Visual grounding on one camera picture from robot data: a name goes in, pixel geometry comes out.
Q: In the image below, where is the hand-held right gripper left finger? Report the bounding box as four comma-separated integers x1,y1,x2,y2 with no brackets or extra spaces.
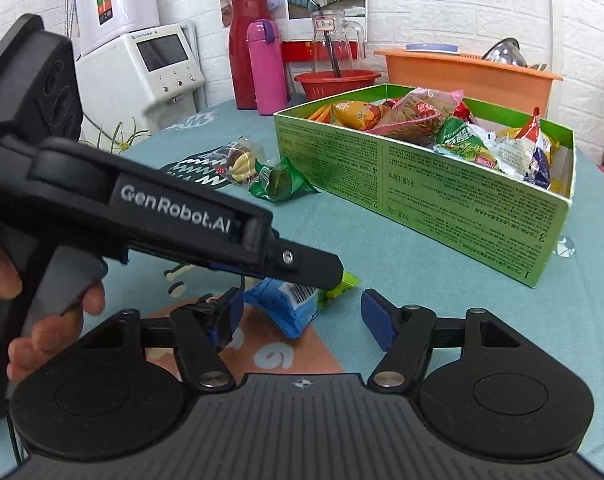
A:
79,287,245,393

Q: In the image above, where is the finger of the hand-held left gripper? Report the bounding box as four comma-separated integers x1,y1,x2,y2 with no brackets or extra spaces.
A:
209,237,345,291

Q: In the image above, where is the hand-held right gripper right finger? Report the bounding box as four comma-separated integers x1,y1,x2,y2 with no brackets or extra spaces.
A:
361,288,525,393

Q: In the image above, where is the light green snack packet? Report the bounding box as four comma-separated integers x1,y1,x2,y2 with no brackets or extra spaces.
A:
317,270,363,308

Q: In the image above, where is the green cardboard box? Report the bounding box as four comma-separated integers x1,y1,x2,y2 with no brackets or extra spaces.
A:
273,83,577,288

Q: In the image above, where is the pink snack packet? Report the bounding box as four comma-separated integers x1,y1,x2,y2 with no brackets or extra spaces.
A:
366,86,465,150

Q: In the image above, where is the person's left hand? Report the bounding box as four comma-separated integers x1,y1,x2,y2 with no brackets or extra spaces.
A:
0,230,106,383

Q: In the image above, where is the thin-leaf potted plant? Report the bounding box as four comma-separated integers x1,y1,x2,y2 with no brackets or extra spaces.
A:
94,117,150,156

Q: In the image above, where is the printed teal tablecloth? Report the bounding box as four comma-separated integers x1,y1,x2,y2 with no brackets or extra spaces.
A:
0,95,604,476

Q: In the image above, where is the dark green snack packet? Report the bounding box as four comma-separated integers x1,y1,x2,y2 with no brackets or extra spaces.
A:
249,157,320,204

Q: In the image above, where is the white appliance with screen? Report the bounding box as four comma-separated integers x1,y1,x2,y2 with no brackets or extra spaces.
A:
74,22,205,136

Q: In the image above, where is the brown-label clear snack packet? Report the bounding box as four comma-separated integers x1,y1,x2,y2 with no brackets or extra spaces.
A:
213,136,267,187

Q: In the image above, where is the red plastic basin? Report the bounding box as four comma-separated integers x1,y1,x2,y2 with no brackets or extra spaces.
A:
294,70,383,103

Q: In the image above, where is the pink bottle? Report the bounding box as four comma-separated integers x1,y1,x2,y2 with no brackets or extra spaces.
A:
246,19,289,116

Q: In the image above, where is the red thermos jug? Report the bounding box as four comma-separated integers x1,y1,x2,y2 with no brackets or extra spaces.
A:
228,0,271,111

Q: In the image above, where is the dark stirring spoon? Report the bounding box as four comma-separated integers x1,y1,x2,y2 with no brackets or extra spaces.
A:
324,30,343,78

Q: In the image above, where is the blue white snack packet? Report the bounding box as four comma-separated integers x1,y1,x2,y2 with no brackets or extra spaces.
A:
524,137,554,191

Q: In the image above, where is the glass pitcher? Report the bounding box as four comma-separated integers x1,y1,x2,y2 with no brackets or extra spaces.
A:
309,10,367,76

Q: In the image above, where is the orange plastic basket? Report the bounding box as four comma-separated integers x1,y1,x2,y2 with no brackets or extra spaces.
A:
374,47,565,121

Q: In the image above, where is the blue plate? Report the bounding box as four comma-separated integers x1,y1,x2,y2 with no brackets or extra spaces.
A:
404,43,458,54

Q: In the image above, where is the metal bowl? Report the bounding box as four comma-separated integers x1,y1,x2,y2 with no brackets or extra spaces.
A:
479,37,548,71

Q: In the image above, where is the white wall water purifier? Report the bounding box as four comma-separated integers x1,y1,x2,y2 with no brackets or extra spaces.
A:
69,0,161,56

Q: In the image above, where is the white wall cable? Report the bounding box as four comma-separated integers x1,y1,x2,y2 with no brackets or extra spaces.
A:
544,0,558,66

